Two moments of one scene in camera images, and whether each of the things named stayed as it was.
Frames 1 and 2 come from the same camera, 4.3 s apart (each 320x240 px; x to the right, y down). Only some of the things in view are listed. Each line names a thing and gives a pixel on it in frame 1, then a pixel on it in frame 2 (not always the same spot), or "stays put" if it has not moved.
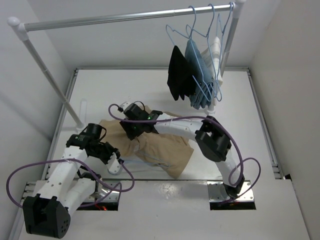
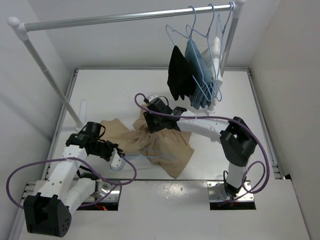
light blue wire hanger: x=162 y=165 -> x=169 y=156
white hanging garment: x=212 y=56 stays put
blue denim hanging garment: x=200 y=76 stays put
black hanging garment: x=180 y=77 stays put
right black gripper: x=131 y=132 -> x=152 y=127
